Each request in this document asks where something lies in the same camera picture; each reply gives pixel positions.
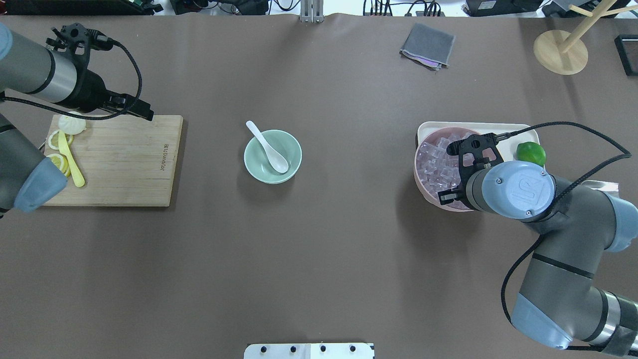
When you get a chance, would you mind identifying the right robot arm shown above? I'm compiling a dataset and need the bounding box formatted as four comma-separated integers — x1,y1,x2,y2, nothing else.
438,133,637,357

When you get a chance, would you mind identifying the green lime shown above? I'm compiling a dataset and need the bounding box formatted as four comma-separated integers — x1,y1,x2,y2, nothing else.
515,142,547,167

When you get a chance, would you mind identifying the clear ice cubes pile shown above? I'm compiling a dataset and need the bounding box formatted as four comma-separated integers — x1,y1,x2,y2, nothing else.
416,132,471,196

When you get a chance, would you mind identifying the wooden mug tree stand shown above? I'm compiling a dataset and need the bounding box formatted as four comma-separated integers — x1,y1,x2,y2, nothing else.
533,0,638,75

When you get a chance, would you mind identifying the bamboo cutting board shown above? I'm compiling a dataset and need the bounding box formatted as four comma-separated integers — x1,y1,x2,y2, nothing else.
47,115,184,207

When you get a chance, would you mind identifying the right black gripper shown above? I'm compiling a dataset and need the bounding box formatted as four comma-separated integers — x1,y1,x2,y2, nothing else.
438,134,504,206

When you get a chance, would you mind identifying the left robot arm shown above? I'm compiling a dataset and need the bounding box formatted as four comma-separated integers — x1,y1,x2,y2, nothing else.
0,23,154,214

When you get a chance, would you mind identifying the pink bowl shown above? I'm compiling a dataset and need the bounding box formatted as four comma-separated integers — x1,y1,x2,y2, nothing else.
413,122,478,213

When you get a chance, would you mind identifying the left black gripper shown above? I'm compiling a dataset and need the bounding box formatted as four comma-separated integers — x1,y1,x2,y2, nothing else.
75,70,154,121

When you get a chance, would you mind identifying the white ceramic spoon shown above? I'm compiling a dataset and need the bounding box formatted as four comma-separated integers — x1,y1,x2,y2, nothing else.
245,121,289,174

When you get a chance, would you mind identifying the grey purple folded cloth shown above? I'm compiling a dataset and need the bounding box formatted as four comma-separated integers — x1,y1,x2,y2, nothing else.
399,23,456,71

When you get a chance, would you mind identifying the yellow plastic knife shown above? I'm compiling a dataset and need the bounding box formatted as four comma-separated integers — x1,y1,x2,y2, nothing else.
58,130,86,187

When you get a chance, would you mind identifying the cream plastic tray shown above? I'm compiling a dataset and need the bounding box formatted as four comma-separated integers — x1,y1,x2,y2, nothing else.
417,122,546,202

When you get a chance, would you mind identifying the lemon slice near bun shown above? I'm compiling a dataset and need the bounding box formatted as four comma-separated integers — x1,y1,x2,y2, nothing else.
46,130,74,151

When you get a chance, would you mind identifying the lemon slice near handle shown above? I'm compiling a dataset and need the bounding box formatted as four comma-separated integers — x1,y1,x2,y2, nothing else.
47,153,71,178

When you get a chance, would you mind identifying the green bowl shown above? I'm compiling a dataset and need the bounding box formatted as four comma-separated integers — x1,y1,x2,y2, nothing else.
244,129,303,184

